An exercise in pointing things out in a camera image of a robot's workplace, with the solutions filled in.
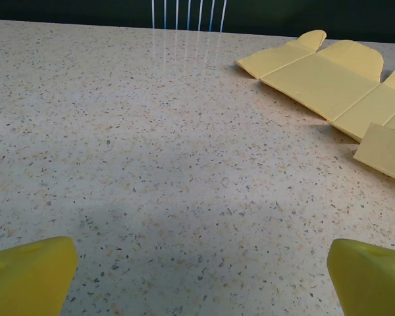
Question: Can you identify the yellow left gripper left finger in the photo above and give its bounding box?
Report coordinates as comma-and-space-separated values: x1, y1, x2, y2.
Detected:
0, 236, 79, 316

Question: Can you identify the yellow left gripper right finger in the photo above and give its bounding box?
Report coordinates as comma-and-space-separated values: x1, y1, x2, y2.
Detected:
326, 238, 395, 316

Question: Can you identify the yellow paper box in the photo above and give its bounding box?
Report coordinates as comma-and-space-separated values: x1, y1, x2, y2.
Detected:
234, 29, 395, 186

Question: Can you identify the blue circuit print back panel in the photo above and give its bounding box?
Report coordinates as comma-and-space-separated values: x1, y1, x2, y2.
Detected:
0, 0, 395, 44

